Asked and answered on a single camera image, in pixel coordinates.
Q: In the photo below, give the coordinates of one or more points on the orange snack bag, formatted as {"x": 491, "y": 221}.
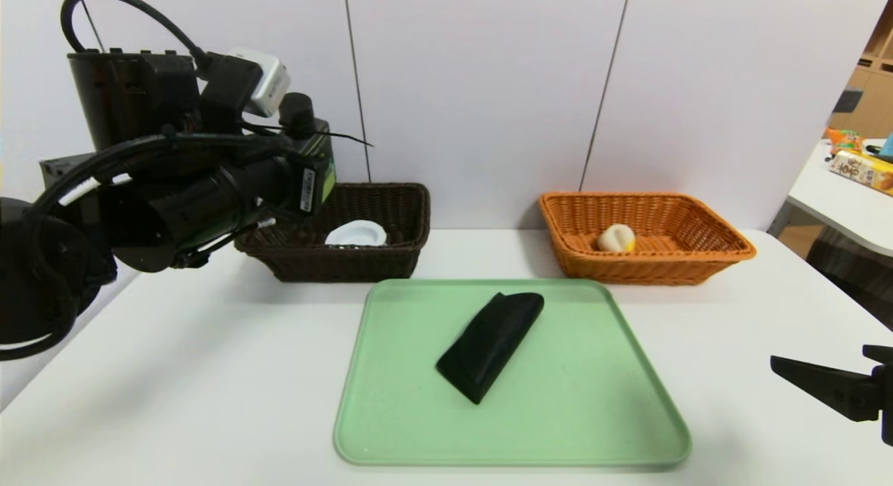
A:
{"x": 842, "y": 141}

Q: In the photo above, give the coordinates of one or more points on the white bun with orange top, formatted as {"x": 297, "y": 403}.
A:
{"x": 616, "y": 238}

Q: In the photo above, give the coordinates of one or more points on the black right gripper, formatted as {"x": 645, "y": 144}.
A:
{"x": 880, "y": 388}

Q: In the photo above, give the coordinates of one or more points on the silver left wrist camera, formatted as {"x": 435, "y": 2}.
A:
{"x": 268, "y": 81}

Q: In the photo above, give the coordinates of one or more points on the yellow snack box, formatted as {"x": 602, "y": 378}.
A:
{"x": 861, "y": 172}

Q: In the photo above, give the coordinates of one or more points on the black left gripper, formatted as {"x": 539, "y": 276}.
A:
{"x": 312, "y": 181}

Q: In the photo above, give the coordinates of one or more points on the white background table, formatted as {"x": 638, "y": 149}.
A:
{"x": 837, "y": 207}

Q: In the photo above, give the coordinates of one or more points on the dark green bottle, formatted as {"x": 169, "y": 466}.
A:
{"x": 322, "y": 148}

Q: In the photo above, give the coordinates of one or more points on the blue object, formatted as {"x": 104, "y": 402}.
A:
{"x": 887, "y": 148}

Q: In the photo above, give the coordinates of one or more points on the dark brown wicker basket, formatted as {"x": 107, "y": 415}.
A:
{"x": 391, "y": 256}

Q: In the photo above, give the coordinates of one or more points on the wooden shelf unit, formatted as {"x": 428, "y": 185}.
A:
{"x": 875, "y": 102}

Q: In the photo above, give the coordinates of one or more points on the black soft case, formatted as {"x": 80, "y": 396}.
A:
{"x": 488, "y": 346}

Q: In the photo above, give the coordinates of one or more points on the white round labelled container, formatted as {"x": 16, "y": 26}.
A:
{"x": 356, "y": 233}

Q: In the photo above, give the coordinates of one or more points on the orange wicker basket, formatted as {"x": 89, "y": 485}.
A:
{"x": 684, "y": 263}

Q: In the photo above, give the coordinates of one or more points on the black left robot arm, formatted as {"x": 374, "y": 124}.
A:
{"x": 125, "y": 102}

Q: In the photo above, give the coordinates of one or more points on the light green plastic tray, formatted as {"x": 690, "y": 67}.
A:
{"x": 572, "y": 402}

